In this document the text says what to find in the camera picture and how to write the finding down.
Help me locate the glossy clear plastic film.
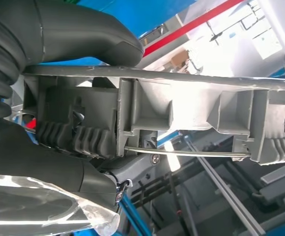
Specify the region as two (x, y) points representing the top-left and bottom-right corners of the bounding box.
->
(0, 175), (120, 236)

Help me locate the red barrier belt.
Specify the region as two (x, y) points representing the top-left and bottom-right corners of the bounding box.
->
(143, 0), (243, 58)

